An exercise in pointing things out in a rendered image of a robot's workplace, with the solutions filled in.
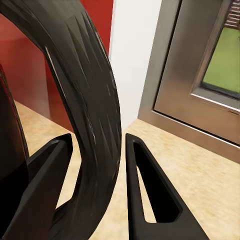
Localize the electric kettle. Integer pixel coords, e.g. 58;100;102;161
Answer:
0;0;122;240

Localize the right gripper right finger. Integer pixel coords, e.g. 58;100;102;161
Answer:
125;133;210;240

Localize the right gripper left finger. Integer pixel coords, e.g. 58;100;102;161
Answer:
0;133;73;240

